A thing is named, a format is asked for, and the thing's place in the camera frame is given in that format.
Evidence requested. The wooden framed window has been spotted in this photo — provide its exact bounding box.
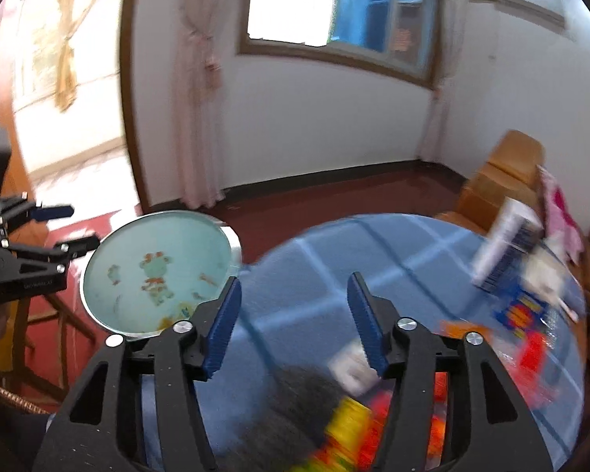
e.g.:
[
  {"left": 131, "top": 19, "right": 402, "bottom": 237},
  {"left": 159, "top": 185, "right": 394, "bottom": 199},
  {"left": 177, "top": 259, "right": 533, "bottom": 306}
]
[{"left": 238, "top": 0, "right": 446, "bottom": 90}]

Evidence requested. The dark grey bundle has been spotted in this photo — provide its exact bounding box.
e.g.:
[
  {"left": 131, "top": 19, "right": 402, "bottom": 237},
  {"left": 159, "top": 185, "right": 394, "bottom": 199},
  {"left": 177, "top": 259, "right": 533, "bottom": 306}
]
[{"left": 240, "top": 364, "right": 356, "bottom": 472}]

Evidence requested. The pink tied curtain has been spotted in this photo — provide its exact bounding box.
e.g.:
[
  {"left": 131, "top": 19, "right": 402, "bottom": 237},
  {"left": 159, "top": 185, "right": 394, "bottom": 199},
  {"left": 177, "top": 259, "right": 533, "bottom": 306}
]
[{"left": 170, "top": 0, "right": 227, "bottom": 210}]

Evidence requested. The pale green enamel basin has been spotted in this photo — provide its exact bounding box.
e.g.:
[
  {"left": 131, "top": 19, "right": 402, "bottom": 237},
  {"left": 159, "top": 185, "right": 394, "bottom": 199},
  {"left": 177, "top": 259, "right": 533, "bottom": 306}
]
[{"left": 79, "top": 210, "right": 243, "bottom": 343}]

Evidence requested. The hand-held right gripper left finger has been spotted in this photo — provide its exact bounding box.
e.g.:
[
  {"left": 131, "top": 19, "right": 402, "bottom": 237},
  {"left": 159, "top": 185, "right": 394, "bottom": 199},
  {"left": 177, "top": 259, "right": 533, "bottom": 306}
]
[{"left": 32, "top": 277, "right": 243, "bottom": 472}]

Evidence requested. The yellow and red packet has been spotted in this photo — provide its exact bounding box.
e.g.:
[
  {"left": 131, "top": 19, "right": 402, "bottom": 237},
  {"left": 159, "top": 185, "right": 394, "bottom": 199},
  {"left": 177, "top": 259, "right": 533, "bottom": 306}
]
[{"left": 295, "top": 387, "right": 449, "bottom": 472}]

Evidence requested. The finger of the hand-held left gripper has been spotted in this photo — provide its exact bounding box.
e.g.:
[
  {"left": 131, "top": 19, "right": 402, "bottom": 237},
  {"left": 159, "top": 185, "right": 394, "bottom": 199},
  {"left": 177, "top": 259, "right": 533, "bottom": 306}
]
[
  {"left": 2, "top": 234, "right": 101, "bottom": 276},
  {"left": 0, "top": 194, "right": 75, "bottom": 236}
]

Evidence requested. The brown braided cable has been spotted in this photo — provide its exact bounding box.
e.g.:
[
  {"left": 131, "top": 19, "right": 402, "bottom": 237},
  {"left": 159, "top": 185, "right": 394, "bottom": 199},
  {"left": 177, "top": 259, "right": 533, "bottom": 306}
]
[{"left": 0, "top": 378, "right": 51, "bottom": 415}]

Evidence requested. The red plastic bag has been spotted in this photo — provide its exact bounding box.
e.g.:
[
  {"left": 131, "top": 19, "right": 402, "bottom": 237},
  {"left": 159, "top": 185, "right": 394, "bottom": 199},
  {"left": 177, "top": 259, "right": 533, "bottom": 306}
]
[{"left": 515, "top": 327, "right": 562, "bottom": 405}]

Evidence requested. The brown leather armchair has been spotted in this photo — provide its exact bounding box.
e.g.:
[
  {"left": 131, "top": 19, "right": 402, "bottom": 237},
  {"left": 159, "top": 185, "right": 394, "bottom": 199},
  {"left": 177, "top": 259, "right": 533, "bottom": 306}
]
[{"left": 435, "top": 130, "right": 546, "bottom": 235}]

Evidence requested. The pale narrow curtain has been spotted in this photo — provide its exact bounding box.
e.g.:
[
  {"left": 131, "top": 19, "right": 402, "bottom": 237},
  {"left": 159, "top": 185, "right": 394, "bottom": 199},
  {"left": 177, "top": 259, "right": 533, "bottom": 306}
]
[{"left": 417, "top": 0, "right": 454, "bottom": 163}]

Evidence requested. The blue plaid tablecloth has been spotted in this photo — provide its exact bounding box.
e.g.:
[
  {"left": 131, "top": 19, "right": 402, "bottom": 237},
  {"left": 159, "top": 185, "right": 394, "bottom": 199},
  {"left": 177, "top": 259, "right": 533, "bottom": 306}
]
[{"left": 138, "top": 213, "right": 587, "bottom": 472}]

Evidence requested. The yellow door curtain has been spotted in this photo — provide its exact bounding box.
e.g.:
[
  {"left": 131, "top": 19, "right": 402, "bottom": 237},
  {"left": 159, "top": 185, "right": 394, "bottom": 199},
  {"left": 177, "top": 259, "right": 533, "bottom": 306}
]
[{"left": 53, "top": 0, "right": 120, "bottom": 112}]

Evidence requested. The brown wooden door frame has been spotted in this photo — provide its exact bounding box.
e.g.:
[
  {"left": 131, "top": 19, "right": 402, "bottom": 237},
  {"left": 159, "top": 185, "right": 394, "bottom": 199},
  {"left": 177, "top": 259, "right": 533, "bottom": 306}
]
[{"left": 119, "top": 0, "right": 152, "bottom": 213}]

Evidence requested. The tall white milk carton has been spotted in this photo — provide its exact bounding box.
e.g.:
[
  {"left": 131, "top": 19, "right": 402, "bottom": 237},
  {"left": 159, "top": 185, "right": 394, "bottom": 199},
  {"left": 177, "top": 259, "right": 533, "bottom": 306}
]
[{"left": 472, "top": 197, "right": 544, "bottom": 297}]

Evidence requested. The wooden basin stand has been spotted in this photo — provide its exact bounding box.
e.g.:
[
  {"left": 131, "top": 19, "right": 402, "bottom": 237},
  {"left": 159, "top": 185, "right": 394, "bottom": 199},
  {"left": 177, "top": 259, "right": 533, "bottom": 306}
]
[{"left": 10, "top": 294, "right": 100, "bottom": 404}]

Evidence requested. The blue gable-top carton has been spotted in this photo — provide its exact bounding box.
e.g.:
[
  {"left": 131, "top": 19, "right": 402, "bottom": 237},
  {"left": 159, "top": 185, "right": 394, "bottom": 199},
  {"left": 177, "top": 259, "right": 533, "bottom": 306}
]
[{"left": 492, "top": 243, "right": 584, "bottom": 336}]

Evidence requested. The white orange-print wrapper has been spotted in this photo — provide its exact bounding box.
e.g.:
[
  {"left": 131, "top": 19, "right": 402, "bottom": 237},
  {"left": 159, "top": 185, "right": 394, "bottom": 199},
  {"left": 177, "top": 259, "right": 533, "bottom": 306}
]
[{"left": 437, "top": 319, "right": 493, "bottom": 341}]

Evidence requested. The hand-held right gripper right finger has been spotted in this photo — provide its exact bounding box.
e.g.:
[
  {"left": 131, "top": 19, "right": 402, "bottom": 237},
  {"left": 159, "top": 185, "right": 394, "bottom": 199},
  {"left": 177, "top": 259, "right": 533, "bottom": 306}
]
[{"left": 347, "top": 271, "right": 556, "bottom": 472}]

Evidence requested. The white air conditioner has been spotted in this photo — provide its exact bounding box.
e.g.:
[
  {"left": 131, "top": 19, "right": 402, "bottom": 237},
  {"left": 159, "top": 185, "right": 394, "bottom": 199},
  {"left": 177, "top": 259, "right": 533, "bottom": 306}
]
[{"left": 471, "top": 0, "right": 569, "bottom": 30}]

